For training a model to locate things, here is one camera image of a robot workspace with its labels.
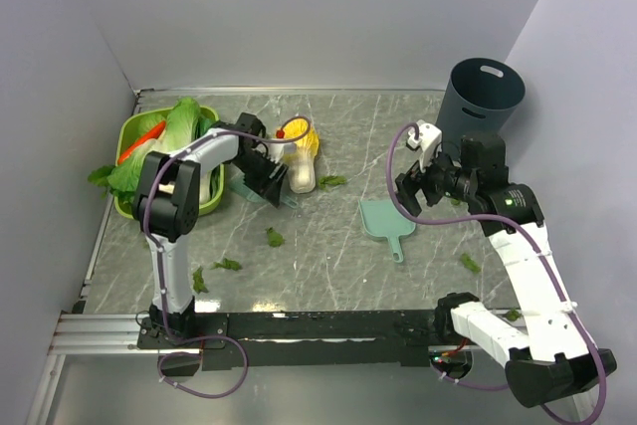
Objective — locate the green lettuce leaf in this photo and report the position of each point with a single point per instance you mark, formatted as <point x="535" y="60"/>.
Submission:
<point x="121" y="181"/>

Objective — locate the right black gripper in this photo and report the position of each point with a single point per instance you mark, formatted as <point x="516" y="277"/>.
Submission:
<point x="406" y="189"/>

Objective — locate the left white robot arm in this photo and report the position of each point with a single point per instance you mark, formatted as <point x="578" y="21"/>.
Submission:
<point x="166" y="205"/>

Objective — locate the teal dustpan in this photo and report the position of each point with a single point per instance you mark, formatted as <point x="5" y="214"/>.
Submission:
<point x="382" y="221"/>

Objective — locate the green scrap front centre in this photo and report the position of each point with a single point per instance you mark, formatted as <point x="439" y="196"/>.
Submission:
<point x="227" y="264"/>

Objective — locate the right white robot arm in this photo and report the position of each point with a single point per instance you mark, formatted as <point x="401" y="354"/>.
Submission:
<point x="554" y="356"/>

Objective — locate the yellow napa cabbage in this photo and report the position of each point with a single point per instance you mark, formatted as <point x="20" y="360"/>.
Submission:
<point x="302" y="174"/>

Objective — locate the teal hand brush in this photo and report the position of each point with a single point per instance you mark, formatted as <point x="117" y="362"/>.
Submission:
<point x="238" y="186"/>

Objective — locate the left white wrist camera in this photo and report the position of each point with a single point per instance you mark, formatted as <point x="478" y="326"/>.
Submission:
<point x="285" y="152"/>

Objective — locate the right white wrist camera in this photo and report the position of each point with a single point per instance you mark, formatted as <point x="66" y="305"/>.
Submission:
<point x="424" y="138"/>

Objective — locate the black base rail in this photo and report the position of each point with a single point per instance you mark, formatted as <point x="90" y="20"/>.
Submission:
<point x="222" y="341"/>

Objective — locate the orange carrot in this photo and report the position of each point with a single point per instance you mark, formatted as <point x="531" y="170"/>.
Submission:
<point x="153" y="133"/>

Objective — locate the dark grey waste bin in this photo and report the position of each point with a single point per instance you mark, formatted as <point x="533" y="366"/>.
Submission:
<point x="481" y="95"/>

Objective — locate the aluminium frame rail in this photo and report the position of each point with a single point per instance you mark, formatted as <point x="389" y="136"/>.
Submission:
<point x="92" y="366"/>

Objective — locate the bok choy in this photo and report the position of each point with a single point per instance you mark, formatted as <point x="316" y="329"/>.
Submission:
<point x="208" y="183"/>

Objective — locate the green scrap right lower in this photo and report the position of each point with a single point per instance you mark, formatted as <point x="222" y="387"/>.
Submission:
<point x="470" y="264"/>

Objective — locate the white green napa cabbage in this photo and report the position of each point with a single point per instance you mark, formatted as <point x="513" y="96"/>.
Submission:
<point x="181" y="123"/>

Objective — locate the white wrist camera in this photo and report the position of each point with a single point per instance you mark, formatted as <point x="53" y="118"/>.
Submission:
<point x="285" y="152"/>
<point x="424" y="138"/>

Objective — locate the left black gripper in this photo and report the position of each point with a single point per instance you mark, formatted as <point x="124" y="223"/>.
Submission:
<point x="267" y="186"/>

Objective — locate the green scrap right of cabbage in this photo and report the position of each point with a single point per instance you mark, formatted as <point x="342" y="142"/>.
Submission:
<point x="329" y="181"/>

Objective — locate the green scrap table centre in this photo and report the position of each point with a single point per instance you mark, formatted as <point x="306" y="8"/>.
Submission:
<point x="274" y="238"/>

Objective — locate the green scrap front left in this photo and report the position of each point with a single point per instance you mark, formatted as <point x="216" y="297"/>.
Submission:
<point x="198" y="282"/>

